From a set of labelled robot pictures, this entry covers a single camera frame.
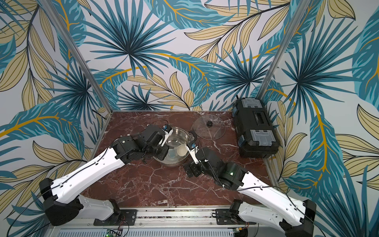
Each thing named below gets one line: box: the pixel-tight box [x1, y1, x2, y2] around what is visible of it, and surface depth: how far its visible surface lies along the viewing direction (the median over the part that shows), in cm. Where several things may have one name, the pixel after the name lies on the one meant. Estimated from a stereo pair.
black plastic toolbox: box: [232, 97, 281, 159], surface depth 92 cm
